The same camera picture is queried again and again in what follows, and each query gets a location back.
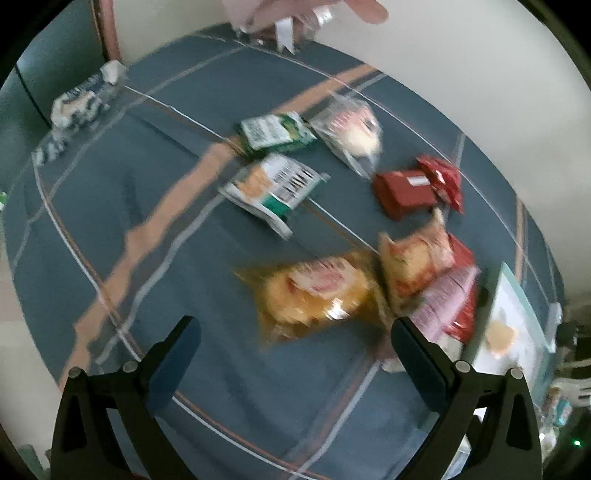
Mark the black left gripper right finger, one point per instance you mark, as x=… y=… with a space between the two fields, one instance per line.
x=494 y=413

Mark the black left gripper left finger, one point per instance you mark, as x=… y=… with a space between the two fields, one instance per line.
x=84 y=445

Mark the pink purple snack packet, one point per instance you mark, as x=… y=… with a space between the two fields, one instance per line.
x=436 y=308

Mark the yellow soft bread packet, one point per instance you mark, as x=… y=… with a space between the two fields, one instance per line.
x=295 y=300

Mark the round peach pastry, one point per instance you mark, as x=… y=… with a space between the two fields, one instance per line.
x=500 y=338

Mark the white tray green rim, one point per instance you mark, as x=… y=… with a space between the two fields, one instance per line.
x=506 y=301

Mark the red gold flat packet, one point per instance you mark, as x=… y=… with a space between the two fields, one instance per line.
x=462 y=327

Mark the black power adapter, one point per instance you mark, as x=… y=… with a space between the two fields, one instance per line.
x=567 y=335

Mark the white power strip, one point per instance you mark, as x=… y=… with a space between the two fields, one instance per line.
x=554 y=320

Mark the orange bread snack packet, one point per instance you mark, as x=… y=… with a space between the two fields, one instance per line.
x=410 y=264

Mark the red crinkled snack packet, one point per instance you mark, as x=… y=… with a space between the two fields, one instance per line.
x=445 y=179

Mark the dark red box snack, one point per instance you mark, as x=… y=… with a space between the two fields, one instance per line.
x=403 y=192

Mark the green white cracker packet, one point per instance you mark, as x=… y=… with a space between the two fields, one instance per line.
x=272 y=189

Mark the blue plaid tablecloth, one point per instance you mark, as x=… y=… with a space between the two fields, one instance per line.
x=126 y=232

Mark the blue white tissue pack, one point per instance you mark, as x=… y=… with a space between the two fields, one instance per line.
x=80 y=108

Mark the clear bun package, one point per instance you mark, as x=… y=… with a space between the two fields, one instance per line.
x=352 y=132

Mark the dark green snack packet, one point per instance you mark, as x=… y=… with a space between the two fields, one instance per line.
x=280 y=133

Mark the teal chair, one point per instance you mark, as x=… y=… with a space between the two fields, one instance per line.
x=58 y=58

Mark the pink paper flower bouquet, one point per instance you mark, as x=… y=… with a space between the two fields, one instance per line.
x=284 y=24

